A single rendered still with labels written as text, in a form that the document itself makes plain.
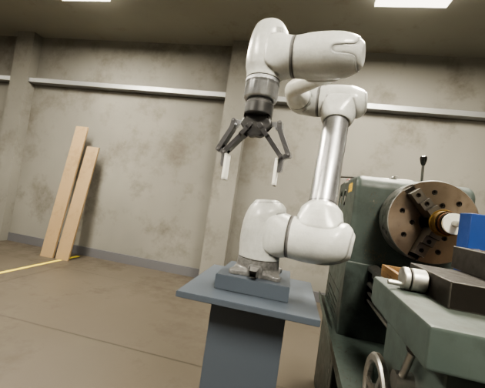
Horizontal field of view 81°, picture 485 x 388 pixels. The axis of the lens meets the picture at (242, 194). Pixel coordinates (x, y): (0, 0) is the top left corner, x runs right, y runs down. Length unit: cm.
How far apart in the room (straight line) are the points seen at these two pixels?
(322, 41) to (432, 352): 63
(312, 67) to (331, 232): 50
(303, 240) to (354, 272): 47
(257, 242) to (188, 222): 290
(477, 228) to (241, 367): 81
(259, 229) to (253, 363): 43
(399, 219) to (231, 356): 79
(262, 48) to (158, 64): 378
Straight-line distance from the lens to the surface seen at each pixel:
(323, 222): 98
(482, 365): 52
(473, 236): 99
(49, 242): 448
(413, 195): 123
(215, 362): 110
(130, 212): 423
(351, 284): 140
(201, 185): 382
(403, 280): 65
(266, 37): 81
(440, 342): 49
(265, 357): 106
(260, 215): 100
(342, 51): 76
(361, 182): 139
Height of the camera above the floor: 105
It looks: 2 degrees up
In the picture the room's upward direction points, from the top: 8 degrees clockwise
